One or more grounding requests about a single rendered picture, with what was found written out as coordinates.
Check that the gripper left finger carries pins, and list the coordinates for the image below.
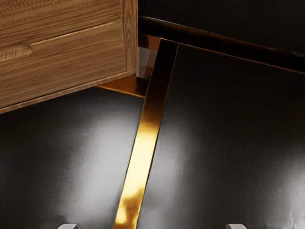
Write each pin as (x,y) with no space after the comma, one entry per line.
(68,226)

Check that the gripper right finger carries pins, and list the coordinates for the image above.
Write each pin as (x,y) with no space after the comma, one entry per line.
(234,226)

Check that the wooden drawer cabinet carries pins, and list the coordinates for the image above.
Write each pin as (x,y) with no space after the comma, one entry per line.
(71,59)

